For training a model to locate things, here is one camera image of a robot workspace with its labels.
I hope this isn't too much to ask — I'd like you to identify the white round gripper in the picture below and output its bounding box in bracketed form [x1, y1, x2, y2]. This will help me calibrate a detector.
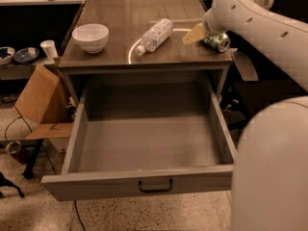
[182, 9, 225, 45]

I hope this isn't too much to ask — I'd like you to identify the green crushed soda can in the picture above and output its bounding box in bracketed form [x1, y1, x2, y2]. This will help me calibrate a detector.
[203, 33, 231, 53]

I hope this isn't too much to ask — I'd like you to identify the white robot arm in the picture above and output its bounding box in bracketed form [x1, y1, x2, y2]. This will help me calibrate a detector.
[183, 0, 308, 231]

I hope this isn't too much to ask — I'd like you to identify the grey cabinet with top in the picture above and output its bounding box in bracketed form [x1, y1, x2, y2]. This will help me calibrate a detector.
[58, 0, 234, 105]

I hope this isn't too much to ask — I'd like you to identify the open grey top drawer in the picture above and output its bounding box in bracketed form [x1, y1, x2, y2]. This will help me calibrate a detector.
[42, 72, 236, 201]

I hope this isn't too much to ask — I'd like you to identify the clear plastic water bottle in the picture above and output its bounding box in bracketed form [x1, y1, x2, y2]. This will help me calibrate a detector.
[136, 18, 173, 56]

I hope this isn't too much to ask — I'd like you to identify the white ceramic bowl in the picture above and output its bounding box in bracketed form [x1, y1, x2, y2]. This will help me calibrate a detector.
[71, 23, 109, 54]

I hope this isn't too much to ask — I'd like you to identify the white paper cup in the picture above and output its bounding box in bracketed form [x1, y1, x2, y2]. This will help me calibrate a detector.
[40, 39, 58, 59]

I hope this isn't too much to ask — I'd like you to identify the brown cardboard box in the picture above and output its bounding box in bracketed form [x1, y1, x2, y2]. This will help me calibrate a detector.
[15, 64, 73, 140]

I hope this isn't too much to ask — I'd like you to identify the dark blue bowl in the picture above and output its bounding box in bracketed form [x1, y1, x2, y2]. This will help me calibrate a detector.
[13, 47, 39, 64]

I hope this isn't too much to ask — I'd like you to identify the white patterned bowl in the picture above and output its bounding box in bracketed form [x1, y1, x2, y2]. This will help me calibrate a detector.
[0, 46, 15, 65]

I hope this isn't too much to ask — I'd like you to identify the small brown cup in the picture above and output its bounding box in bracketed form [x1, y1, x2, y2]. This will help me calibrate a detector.
[6, 141, 29, 164]

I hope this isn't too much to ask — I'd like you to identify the black stand leg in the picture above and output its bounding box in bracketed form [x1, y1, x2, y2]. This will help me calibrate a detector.
[22, 139, 43, 179]

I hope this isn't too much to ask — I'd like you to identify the black drawer handle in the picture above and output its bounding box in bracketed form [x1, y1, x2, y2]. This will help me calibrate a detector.
[138, 179, 173, 193]

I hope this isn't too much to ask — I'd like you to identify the black floor cable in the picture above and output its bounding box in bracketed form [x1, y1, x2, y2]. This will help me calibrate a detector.
[73, 200, 87, 231]

